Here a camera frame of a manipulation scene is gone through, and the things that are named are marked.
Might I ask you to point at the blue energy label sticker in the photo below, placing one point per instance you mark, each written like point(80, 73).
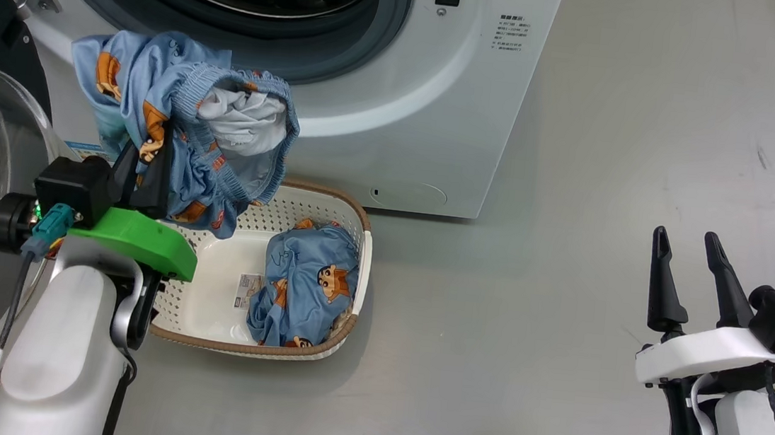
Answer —
point(85, 149)

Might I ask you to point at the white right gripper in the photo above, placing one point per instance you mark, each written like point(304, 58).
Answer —
point(694, 354)

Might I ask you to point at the white front-load washing machine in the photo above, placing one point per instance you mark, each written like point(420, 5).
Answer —
point(437, 144)

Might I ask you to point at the white perforated laundry basket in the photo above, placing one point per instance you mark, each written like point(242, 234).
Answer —
point(209, 300)

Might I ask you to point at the printed text notice sticker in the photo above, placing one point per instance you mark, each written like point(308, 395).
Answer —
point(513, 34)

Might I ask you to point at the blue cartoon print garment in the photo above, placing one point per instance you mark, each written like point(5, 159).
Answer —
point(303, 280)
point(131, 72)

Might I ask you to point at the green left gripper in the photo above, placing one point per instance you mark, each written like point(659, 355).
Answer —
point(143, 240)

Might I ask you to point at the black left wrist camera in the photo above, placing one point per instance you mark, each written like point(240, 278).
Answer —
point(71, 183)

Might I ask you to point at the basket product label sticker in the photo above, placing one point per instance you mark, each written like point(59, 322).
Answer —
point(249, 293)

